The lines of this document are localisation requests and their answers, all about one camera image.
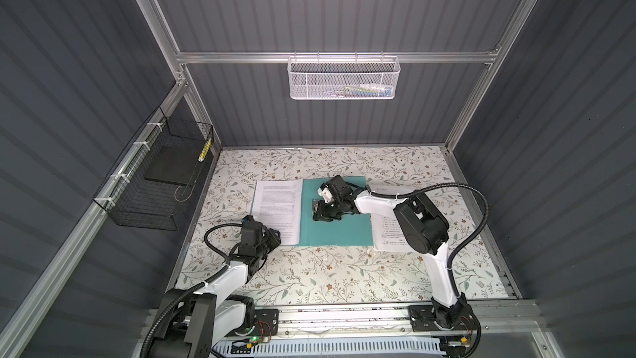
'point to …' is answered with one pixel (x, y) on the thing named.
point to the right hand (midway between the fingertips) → (315, 219)
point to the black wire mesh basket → (150, 186)
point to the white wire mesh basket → (340, 78)
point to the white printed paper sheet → (278, 205)
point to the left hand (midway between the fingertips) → (276, 234)
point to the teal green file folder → (352, 229)
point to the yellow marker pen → (204, 151)
